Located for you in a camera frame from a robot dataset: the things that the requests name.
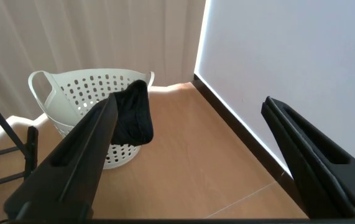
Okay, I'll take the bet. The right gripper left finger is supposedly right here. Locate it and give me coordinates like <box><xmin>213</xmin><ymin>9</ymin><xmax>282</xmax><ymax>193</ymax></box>
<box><xmin>3</xmin><ymin>95</ymin><xmax>119</xmax><ymax>220</ymax></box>

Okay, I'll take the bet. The white laundry basket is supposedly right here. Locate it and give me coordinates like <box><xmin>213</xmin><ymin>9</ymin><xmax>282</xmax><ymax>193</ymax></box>
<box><xmin>27</xmin><ymin>68</ymin><xmax>155</xmax><ymax>170</ymax></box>

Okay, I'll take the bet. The black garment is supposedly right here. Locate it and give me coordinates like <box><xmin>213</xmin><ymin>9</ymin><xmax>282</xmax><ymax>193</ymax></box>
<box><xmin>109</xmin><ymin>79</ymin><xmax>155</xmax><ymax>147</ymax></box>

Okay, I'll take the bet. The black clothes rack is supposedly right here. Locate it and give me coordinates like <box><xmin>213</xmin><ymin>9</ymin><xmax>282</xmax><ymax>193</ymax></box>
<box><xmin>0</xmin><ymin>83</ymin><xmax>39</xmax><ymax>192</ymax></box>

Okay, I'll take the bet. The beige curtain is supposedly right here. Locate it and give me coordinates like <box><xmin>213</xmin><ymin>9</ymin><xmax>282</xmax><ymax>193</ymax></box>
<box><xmin>0</xmin><ymin>0</ymin><xmax>208</xmax><ymax>131</ymax></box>

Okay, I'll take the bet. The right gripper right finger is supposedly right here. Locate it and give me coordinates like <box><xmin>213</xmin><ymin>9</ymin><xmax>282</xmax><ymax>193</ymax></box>
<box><xmin>260</xmin><ymin>96</ymin><xmax>355</xmax><ymax>218</ymax></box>

